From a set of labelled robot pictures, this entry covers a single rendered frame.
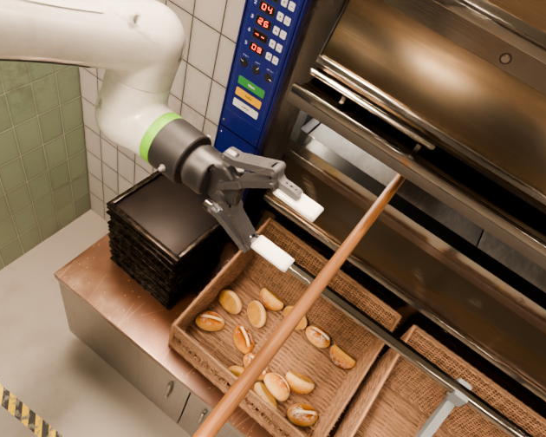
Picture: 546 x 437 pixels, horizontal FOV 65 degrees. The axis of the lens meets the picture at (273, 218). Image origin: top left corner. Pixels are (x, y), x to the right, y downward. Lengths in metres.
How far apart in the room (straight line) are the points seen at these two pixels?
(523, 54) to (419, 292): 0.73
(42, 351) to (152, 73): 1.65
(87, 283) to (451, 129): 1.22
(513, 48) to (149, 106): 0.70
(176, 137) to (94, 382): 1.54
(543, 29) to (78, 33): 0.77
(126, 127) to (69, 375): 1.53
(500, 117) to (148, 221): 0.97
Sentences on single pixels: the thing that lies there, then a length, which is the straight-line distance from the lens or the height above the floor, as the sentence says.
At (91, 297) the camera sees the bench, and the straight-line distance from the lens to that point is 1.58.
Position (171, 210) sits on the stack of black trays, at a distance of 1.38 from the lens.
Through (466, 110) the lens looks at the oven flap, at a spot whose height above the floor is 1.52.
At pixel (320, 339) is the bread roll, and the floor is 0.64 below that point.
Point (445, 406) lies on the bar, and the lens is 1.09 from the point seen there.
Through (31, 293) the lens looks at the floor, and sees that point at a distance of 2.28.
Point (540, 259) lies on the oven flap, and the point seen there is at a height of 1.41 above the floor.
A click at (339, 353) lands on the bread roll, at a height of 0.65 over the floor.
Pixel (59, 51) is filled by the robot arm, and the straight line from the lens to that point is 0.63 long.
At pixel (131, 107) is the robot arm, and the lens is 0.71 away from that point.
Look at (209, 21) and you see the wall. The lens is 1.32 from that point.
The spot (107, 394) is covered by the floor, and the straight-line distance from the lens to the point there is 2.06.
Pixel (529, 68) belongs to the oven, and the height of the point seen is 1.66.
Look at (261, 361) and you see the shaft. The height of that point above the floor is 1.21.
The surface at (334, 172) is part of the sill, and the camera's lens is 1.27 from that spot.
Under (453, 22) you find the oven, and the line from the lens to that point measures 1.02.
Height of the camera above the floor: 1.99
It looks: 49 degrees down
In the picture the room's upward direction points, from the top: 24 degrees clockwise
